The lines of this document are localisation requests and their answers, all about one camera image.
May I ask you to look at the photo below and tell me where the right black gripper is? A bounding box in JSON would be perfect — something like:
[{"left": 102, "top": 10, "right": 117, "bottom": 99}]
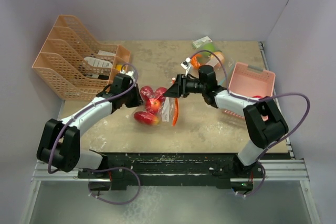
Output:
[{"left": 163, "top": 73, "right": 206, "bottom": 98}]

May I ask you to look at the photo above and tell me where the zip bag of red apples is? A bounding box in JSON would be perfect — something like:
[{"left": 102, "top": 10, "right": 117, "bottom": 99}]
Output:
[{"left": 133, "top": 86, "right": 180, "bottom": 126}]

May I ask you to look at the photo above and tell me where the zip bag of mixed fruit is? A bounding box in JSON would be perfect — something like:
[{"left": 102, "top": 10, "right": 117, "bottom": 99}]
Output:
[{"left": 190, "top": 42, "right": 236, "bottom": 87}]

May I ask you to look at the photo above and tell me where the pink perforated plastic basket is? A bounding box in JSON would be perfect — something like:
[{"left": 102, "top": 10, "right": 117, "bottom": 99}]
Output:
[{"left": 222, "top": 62, "right": 276, "bottom": 127}]

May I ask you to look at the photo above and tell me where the red fake apple one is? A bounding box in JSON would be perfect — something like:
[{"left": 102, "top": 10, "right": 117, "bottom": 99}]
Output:
[{"left": 253, "top": 95, "right": 264, "bottom": 100}]

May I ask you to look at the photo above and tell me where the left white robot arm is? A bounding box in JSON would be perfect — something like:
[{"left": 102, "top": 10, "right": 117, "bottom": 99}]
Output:
[{"left": 37, "top": 72, "right": 143, "bottom": 178}]

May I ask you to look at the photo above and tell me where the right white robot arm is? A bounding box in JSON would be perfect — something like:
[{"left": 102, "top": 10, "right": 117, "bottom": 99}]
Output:
[{"left": 163, "top": 65, "right": 288, "bottom": 177}]

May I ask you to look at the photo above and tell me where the small white red box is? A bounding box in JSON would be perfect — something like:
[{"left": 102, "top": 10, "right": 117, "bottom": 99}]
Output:
[{"left": 192, "top": 36, "right": 212, "bottom": 49}]

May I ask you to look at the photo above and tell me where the white packet in organizer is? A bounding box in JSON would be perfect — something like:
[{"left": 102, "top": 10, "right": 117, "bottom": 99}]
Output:
[{"left": 84, "top": 50, "right": 116, "bottom": 69}]

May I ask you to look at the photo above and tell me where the orange desk file organizer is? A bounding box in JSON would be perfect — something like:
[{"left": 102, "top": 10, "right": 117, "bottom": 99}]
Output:
[{"left": 32, "top": 15, "right": 131, "bottom": 101}]

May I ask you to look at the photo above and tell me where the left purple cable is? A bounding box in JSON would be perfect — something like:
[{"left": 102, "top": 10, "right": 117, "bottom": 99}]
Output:
[{"left": 47, "top": 63, "right": 142, "bottom": 205}]

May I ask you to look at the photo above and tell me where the purple cable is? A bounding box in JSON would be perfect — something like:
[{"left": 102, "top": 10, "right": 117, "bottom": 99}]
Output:
[
  {"left": 47, "top": 63, "right": 142, "bottom": 205},
  {"left": 187, "top": 50, "right": 312, "bottom": 198}
]

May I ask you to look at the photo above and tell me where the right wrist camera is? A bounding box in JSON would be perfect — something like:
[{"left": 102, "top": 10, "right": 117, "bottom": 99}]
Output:
[{"left": 181, "top": 57, "right": 193, "bottom": 75}]

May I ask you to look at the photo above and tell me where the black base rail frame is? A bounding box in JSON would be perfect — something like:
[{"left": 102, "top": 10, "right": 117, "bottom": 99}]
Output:
[{"left": 33, "top": 153, "right": 309, "bottom": 193}]

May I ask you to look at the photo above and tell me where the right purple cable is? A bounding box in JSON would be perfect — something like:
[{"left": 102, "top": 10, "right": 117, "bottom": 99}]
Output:
[{"left": 187, "top": 50, "right": 312, "bottom": 198}]

